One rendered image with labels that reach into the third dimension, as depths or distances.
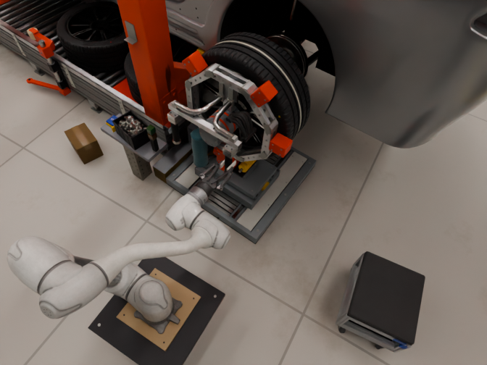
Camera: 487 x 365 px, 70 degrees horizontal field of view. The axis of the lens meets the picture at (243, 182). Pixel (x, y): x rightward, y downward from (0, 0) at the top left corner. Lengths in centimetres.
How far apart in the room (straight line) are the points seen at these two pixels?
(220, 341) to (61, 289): 122
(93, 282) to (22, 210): 168
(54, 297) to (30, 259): 16
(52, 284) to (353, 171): 226
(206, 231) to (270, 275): 98
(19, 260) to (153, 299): 62
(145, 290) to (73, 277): 54
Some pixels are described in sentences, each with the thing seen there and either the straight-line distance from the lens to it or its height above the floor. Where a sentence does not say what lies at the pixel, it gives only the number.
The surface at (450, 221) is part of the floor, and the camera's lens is 297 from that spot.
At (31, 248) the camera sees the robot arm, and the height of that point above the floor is 112.
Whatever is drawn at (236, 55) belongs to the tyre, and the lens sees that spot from 170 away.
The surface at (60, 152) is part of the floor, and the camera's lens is 304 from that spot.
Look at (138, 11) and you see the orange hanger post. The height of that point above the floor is 127.
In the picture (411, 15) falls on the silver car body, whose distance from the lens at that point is 170.
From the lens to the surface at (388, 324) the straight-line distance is 206.
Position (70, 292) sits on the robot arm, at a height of 111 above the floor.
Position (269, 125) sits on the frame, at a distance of 166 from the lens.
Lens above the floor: 218
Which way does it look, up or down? 56 degrees down
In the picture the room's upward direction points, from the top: 6 degrees clockwise
